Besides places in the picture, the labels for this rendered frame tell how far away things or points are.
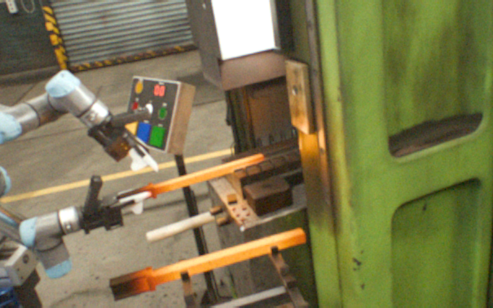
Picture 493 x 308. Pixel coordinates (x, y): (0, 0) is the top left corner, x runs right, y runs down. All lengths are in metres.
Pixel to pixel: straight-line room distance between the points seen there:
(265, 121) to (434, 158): 0.69
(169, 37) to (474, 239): 8.25
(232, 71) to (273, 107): 0.41
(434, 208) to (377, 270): 0.24
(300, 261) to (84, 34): 8.26
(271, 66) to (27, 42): 8.49
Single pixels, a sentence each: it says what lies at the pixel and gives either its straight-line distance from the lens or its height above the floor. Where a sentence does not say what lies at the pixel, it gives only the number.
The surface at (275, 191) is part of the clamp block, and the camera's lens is 1.28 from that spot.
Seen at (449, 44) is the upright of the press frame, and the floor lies 1.34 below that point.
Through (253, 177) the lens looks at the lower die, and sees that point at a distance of 1.37.
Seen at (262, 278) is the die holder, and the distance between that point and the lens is 1.38.
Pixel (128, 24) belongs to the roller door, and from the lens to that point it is 9.20.
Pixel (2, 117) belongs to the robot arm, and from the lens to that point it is 1.24.
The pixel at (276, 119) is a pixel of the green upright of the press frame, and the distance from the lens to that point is 1.64.
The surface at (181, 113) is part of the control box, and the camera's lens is 1.75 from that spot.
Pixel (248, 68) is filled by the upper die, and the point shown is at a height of 1.31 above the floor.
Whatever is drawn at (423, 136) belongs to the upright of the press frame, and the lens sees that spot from 1.17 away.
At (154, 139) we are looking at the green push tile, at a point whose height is 1.00.
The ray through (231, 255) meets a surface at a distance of 1.04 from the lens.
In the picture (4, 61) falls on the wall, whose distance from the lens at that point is 9.79.
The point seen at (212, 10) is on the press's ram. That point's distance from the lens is 1.17.
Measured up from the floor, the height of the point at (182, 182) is 1.01.
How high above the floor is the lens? 1.61
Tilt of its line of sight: 24 degrees down
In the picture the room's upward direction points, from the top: 10 degrees counter-clockwise
